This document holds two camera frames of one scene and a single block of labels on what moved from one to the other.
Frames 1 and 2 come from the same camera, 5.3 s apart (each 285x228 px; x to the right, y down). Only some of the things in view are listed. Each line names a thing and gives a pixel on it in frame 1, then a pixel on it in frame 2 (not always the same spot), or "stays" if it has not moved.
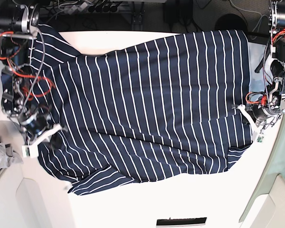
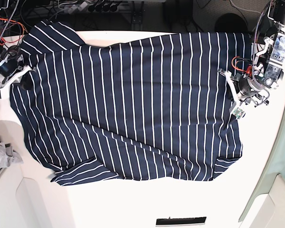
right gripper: [258, 113] -> [244, 90]
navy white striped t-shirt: [174, 106] stays
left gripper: [37, 124] -> [5, 71]
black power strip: [105, 7] stays
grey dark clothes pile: [2, 155] stays
